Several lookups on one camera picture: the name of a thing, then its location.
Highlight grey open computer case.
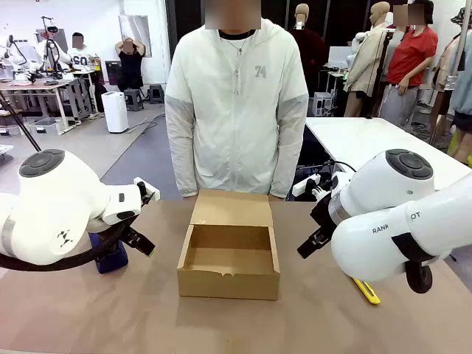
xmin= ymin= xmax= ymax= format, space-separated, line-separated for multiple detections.
xmin=312 ymin=91 xmax=333 ymax=117

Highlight grey plastic stool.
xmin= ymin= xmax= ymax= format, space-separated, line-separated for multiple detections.
xmin=147 ymin=84 xmax=165 ymax=105
xmin=123 ymin=88 xmax=145 ymax=113

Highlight mannequin in beige coat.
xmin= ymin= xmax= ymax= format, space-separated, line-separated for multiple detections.
xmin=342 ymin=1 xmax=394 ymax=119

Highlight white air purifier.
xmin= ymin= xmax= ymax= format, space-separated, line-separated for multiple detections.
xmin=101 ymin=91 xmax=130 ymax=134

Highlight white power strip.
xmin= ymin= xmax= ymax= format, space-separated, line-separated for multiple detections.
xmin=293 ymin=174 xmax=321 ymax=197

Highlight yellow utility knife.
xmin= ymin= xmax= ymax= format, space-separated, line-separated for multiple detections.
xmin=352 ymin=277 xmax=382 ymax=306

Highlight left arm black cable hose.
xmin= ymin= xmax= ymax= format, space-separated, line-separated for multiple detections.
xmin=0 ymin=221 xmax=131 ymax=273

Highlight white monitor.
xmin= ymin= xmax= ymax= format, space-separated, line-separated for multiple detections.
xmin=327 ymin=46 xmax=352 ymax=71

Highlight grey storage bin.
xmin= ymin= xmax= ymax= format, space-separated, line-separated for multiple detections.
xmin=28 ymin=117 xmax=64 ymax=136

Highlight person in white jacket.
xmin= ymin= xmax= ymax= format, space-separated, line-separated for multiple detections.
xmin=164 ymin=16 xmax=310 ymax=199

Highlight white table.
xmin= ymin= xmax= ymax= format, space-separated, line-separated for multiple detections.
xmin=305 ymin=117 xmax=472 ymax=191

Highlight grey work desk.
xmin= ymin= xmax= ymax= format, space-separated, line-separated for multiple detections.
xmin=0 ymin=69 xmax=97 ymax=133

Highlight seated person in white shirt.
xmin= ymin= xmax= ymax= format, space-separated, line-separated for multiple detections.
xmin=67 ymin=32 xmax=101 ymax=72

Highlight navy blue pencil case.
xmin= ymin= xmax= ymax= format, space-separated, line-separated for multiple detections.
xmin=88 ymin=231 xmax=129 ymax=274

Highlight mannequin in dark red garment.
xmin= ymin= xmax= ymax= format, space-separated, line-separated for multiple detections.
xmin=289 ymin=3 xmax=330 ymax=97

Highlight silver wall panel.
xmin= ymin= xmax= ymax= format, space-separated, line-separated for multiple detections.
xmin=118 ymin=14 xmax=153 ymax=58

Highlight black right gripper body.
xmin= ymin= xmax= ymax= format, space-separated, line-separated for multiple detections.
xmin=310 ymin=191 xmax=335 ymax=235

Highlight black tripod leg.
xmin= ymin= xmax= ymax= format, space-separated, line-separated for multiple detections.
xmin=0 ymin=91 xmax=42 ymax=153

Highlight person in black top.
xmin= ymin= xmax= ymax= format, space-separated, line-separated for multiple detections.
xmin=114 ymin=36 xmax=146 ymax=92

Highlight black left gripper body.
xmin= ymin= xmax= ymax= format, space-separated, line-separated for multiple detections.
xmin=118 ymin=226 xmax=139 ymax=246

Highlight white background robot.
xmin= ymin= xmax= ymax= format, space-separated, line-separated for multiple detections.
xmin=35 ymin=15 xmax=72 ymax=80

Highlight brown cardboard box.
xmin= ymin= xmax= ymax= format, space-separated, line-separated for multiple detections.
xmin=176 ymin=188 xmax=281 ymax=302

